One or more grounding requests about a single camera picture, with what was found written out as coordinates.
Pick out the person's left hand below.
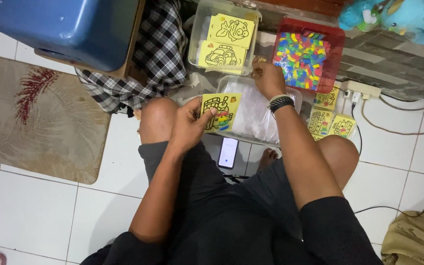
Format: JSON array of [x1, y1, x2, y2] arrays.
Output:
[[168, 96, 218, 154]]

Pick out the yellow fish outline card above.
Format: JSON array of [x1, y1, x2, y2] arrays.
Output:
[[207, 13, 256, 49]]

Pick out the blue plush toy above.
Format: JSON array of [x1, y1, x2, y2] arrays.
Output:
[[338, 0, 424, 46]]

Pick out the beige power cord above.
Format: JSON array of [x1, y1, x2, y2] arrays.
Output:
[[360, 95, 424, 136]]

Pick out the red plastic container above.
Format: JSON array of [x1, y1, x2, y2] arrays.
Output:
[[272, 17, 346, 94]]

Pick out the white power strip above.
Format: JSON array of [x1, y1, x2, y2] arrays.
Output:
[[340, 80, 382, 101]]

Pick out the smartphone with white screen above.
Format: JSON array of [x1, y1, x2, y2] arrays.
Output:
[[217, 137, 240, 170]]

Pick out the person's black shorts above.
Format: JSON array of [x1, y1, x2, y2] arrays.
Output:
[[80, 141, 384, 265]]

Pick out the yellow car outline card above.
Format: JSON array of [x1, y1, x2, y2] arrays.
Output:
[[198, 40, 248, 71]]

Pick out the long black cable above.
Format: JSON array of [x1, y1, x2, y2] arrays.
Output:
[[353, 205, 424, 218]]

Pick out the black and white wristband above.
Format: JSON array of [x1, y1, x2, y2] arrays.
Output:
[[267, 94, 296, 114]]

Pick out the person's right hand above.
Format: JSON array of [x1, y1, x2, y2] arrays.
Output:
[[252, 60, 288, 101]]

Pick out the clear shallow plastic tray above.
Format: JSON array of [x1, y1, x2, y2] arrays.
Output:
[[212, 75, 303, 146]]

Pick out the heap of colourful sand packets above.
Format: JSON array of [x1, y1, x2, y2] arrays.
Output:
[[274, 31, 331, 91]]

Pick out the pile of clear plastic sleeves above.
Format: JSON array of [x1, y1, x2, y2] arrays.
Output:
[[222, 80, 296, 143]]

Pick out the yellow card with round figure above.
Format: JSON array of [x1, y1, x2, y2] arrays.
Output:
[[314, 86, 341, 111]]

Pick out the yellow card with coloured vehicle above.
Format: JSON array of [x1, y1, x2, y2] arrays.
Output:
[[328, 114, 357, 140]]

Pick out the clear plastic container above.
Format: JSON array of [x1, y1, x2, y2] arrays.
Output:
[[188, 0, 263, 77]]

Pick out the beige rug with red leaf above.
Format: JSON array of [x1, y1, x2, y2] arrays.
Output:
[[0, 51, 112, 185]]

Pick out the person's foot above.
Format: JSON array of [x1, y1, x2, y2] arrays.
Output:
[[256, 147, 280, 174]]

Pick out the grey striped mat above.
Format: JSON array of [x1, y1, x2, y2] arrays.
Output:
[[336, 29, 424, 102]]

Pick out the yellow card with coloured train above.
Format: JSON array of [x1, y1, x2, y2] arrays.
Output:
[[307, 107, 335, 137]]

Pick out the yellow sand art card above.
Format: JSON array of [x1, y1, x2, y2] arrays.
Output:
[[200, 93, 242, 134]]

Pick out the thin black charger cable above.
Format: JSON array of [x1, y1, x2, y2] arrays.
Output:
[[351, 103, 363, 156]]

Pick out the brown wooden furniture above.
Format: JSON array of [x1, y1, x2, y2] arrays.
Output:
[[234, 0, 347, 18]]

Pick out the black and white checkered cloth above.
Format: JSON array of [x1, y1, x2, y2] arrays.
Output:
[[75, 0, 189, 115]]

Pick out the beige fabric bag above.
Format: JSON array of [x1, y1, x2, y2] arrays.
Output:
[[381, 210, 424, 265]]

